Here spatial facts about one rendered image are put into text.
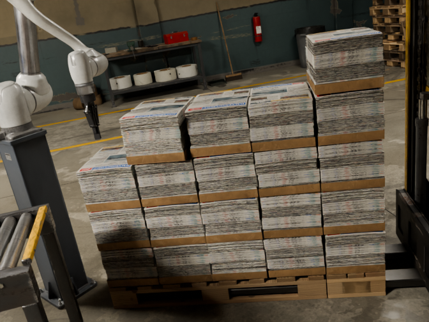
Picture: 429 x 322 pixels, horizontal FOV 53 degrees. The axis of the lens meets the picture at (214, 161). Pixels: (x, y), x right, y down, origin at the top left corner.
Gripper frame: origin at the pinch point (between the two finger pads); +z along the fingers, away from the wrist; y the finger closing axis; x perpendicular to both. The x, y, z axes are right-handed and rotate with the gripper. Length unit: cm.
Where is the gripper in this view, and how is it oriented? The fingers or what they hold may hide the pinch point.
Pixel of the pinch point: (96, 132)
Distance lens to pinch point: 232.7
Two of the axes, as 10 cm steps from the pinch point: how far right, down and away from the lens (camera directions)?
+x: -9.8, 1.0, 1.5
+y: 1.1, -3.6, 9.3
